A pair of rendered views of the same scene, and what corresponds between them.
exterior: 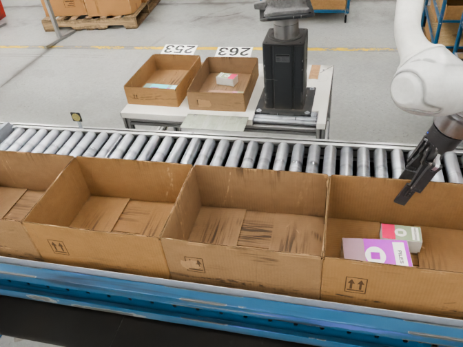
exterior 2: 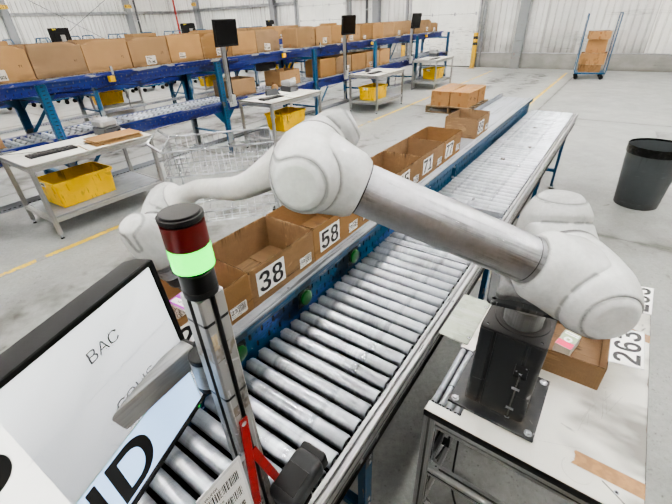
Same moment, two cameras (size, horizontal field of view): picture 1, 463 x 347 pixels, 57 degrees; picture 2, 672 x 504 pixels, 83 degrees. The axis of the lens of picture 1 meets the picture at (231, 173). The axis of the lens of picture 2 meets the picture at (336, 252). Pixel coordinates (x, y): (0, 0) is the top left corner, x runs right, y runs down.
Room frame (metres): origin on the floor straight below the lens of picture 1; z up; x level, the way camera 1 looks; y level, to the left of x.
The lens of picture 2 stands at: (1.57, -1.25, 1.84)
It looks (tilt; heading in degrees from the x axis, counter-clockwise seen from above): 32 degrees down; 109
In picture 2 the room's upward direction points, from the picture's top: 3 degrees counter-clockwise
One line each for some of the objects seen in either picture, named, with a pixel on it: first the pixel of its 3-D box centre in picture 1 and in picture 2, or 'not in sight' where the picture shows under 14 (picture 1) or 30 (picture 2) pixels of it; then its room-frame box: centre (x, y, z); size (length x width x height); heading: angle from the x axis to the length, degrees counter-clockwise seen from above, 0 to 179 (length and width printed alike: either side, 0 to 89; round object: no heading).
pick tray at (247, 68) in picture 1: (224, 82); (546, 333); (1.97, -0.02, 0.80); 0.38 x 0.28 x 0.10; 163
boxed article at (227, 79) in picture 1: (227, 79); (566, 343); (2.04, -0.03, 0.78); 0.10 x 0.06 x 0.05; 60
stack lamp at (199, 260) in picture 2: not in sight; (188, 243); (1.28, -0.94, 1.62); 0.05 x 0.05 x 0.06
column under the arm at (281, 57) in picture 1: (285, 69); (509, 357); (1.80, -0.30, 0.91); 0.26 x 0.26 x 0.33; 72
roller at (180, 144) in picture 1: (165, 175); (399, 281); (1.37, 0.27, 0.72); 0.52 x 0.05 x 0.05; 163
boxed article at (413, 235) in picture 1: (399, 238); not in sight; (0.75, -0.43, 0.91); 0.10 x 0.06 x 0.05; 73
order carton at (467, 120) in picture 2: not in sight; (467, 123); (1.60, 2.58, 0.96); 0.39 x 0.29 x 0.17; 73
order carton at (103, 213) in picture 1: (119, 213); (314, 221); (0.92, 0.34, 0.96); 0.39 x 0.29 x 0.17; 73
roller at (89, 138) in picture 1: (66, 167); not in sight; (1.51, 0.71, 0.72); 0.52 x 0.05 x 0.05; 163
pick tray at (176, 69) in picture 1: (165, 78); not in sight; (2.09, 0.29, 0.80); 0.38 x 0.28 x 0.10; 160
